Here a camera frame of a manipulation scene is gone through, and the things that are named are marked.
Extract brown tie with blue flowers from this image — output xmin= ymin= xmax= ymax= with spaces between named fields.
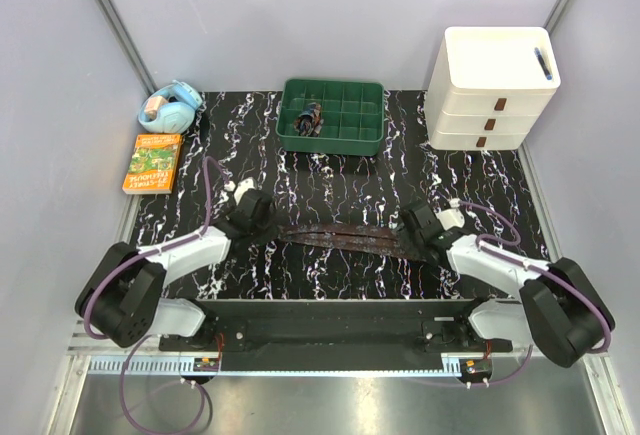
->
xmin=278 ymin=224 xmax=440 ymax=266

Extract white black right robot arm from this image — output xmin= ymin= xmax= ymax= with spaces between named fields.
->
xmin=397 ymin=199 xmax=615 ymax=368

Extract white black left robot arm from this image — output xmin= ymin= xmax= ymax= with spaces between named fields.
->
xmin=74 ymin=188 xmax=277 ymax=351

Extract black marbled table mat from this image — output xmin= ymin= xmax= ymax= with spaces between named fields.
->
xmin=130 ymin=91 xmax=548 ymax=300

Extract rolled multicoloured tie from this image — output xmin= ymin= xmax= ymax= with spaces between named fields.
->
xmin=294 ymin=102 xmax=323 ymax=137

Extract orange picture book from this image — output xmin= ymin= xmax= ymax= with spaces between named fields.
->
xmin=122 ymin=133 xmax=183 ymax=195

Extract green compartment tray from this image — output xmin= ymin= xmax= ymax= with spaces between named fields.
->
xmin=276 ymin=78 xmax=385 ymax=157

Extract light blue headphones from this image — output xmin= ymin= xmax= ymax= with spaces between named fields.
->
xmin=138 ymin=80 xmax=203 ymax=134

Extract white drawer unit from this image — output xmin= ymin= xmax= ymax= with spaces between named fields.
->
xmin=424 ymin=26 xmax=561 ymax=151

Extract blue pen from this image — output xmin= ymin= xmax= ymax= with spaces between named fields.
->
xmin=534 ymin=47 xmax=553 ymax=81

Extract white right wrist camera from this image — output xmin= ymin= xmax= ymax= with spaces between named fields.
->
xmin=436 ymin=198 xmax=465 ymax=230

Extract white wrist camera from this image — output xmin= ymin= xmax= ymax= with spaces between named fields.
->
xmin=224 ymin=177 xmax=257 ymax=205
xmin=436 ymin=198 xmax=465 ymax=230

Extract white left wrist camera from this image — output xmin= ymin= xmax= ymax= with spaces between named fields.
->
xmin=224 ymin=177 xmax=257 ymax=205

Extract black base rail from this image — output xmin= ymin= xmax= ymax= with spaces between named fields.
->
xmin=158 ymin=298 xmax=514 ymax=354

